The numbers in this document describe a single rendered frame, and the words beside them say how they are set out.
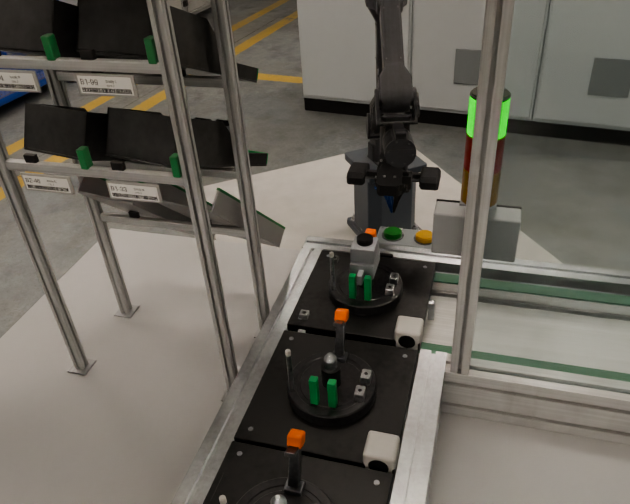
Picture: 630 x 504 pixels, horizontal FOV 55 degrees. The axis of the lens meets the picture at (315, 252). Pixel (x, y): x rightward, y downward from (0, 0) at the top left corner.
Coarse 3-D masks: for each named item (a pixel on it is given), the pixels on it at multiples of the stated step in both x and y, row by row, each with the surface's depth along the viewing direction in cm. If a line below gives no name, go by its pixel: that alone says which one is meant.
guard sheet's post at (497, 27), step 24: (504, 0) 65; (504, 24) 67; (504, 48) 68; (480, 72) 70; (504, 72) 70; (480, 96) 72; (480, 120) 74; (480, 144) 75; (480, 168) 78; (480, 192) 80; (480, 216) 81; (480, 240) 83; (480, 264) 85; (456, 312) 91; (456, 336) 94; (456, 360) 97
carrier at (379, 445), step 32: (288, 352) 88; (320, 352) 100; (352, 352) 102; (384, 352) 102; (416, 352) 101; (288, 384) 95; (320, 384) 94; (352, 384) 94; (384, 384) 96; (256, 416) 92; (288, 416) 92; (320, 416) 89; (352, 416) 90; (384, 416) 91; (320, 448) 87; (352, 448) 86; (384, 448) 84
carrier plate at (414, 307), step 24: (336, 264) 123; (384, 264) 122; (408, 264) 122; (432, 264) 121; (312, 288) 117; (408, 288) 115; (312, 312) 111; (384, 312) 110; (408, 312) 110; (360, 336) 106; (384, 336) 105
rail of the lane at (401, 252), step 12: (312, 240) 133; (324, 240) 132; (336, 240) 132; (348, 240) 132; (348, 252) 128; (384, 252) 127; (396, 252) 127; (408, 252) 127; (420, 252) 127; (444, 264) 123; (456, 264) 123
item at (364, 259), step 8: (360, 240) 108; (368, 240) 107; (376, 240) 109; (352, 248) 107; (360, 248) 107; (368, 248) 107; (376, 248) 109; (352, 256) 108; (360, 256) 108; (368, 256) 107; (376, 256) 110; (352, 264) 109; (360, 264) 108; (368, 264) 108; (376, 264) 111; (352, 272) 110; (360, 272) 108; (368, 272) 109; (360, 280) 108
